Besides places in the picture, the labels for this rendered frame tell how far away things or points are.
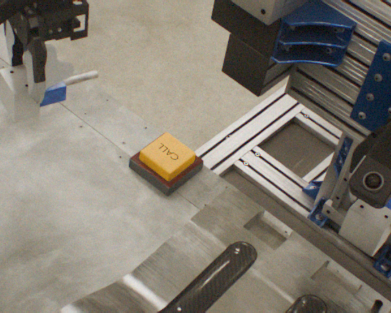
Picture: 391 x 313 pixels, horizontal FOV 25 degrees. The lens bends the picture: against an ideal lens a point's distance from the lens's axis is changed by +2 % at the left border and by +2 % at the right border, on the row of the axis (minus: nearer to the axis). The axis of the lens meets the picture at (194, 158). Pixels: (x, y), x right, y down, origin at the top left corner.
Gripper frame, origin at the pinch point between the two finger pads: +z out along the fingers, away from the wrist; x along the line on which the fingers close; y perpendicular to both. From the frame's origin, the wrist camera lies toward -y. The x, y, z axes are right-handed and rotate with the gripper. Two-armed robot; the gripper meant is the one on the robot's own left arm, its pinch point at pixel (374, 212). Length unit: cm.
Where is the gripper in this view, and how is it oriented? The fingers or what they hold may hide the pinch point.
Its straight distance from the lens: 113.7
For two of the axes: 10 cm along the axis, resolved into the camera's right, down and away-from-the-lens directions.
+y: 6.2, -5.2, 5.9
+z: -1.4, 6.6, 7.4
